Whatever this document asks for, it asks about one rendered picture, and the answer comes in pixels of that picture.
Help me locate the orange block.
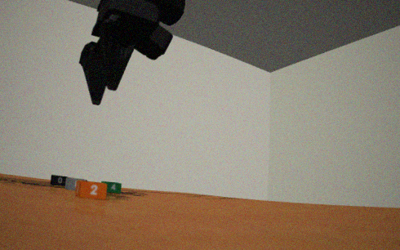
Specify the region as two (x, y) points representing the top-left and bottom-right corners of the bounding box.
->
(75, 180), (107, 200)

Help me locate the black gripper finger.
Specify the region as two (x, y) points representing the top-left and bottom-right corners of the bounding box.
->
(81, 57), (107, 105)
(99, 19), (152, 91)

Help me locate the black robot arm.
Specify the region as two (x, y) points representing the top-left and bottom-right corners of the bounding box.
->
(136, 0), (185, 60)

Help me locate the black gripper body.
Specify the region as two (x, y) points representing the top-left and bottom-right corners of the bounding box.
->
(79, 0), (161, 64)

